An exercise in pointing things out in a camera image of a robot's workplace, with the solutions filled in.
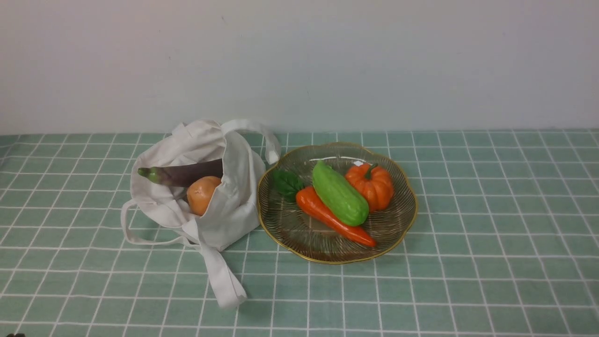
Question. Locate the purple eggplant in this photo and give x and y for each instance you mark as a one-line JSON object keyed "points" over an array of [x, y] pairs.
{"points": [[182, 176]]}

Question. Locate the white cloth tote bag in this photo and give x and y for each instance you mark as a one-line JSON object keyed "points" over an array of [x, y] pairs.
{"points": [[244, 147]]}

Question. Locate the orange carrot with leaf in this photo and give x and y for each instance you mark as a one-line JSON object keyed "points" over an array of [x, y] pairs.
{"points": [[293, 189]]}

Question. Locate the gold-rimmed glass plate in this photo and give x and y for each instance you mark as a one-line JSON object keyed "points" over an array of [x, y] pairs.
{"points": [[285, 222]]}

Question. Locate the green cucumber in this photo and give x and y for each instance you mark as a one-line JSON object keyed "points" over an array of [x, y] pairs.
{"points": [[344, 201]]}

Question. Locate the small orange pumpkin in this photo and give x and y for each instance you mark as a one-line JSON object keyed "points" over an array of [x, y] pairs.
{"points": [[374, 183]]}

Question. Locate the orange-brown onion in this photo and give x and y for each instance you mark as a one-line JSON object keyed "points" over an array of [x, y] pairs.
{"points": [[199, 194]]}

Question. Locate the green checkered tablecloth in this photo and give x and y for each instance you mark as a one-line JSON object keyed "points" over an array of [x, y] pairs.
{"points": [[505, 244]]}

